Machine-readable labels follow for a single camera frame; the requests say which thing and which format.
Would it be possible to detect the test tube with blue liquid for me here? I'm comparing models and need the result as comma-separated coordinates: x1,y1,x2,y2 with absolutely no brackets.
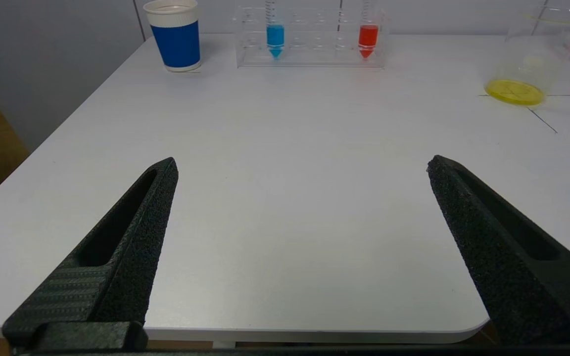
264,0,285,59

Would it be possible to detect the test tube with red liquid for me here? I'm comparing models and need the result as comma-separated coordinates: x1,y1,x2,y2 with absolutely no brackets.
358,0,380,60

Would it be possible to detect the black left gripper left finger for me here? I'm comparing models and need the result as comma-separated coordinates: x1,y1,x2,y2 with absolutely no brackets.
2,157,179,343

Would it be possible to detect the white paper cup blue sleeve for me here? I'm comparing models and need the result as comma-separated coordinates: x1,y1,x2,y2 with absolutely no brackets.
143,0,201,73

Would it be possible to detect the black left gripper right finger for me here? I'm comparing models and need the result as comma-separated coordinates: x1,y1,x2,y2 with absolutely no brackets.
426,155,570,345

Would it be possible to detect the clear glass beaker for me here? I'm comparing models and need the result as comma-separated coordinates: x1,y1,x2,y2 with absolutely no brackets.
484,5,570,107

